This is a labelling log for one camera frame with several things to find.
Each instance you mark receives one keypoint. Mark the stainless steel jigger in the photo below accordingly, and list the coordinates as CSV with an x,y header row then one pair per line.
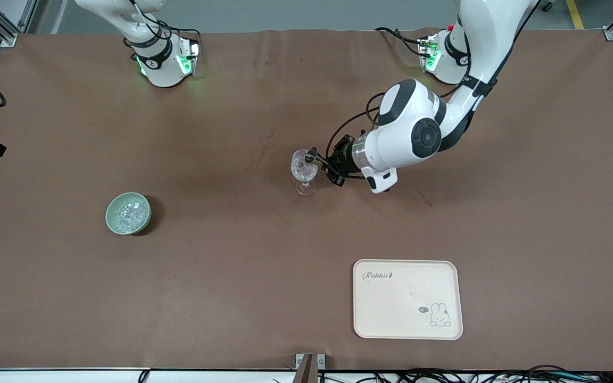
x,y
312,156

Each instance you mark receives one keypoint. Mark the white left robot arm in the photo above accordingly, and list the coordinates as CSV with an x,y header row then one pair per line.
x,y
391,143

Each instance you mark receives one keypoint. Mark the clear cut-crystal wine glass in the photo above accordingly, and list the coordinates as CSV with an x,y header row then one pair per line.
x,y
302,173

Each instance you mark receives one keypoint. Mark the clear ice cubes heap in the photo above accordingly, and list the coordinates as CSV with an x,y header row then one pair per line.
x,y
128,215

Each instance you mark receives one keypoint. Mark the cream rabbit print tray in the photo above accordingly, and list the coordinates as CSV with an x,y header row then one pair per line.
x,y
391,308

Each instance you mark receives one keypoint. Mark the pale green ceramic bowl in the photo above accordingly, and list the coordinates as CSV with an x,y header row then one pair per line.
x,y
109,215

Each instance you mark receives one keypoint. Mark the brown table cover sheet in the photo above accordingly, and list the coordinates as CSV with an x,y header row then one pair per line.
x,y
232,292

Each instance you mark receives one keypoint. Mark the black caster wheel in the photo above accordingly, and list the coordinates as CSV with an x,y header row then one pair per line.
x,y
547,5

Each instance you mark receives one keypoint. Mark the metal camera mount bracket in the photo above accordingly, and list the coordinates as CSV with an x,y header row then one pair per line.
x,y
306,372

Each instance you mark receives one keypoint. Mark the white table edge rail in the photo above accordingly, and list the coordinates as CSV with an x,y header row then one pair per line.
x,y
46,376

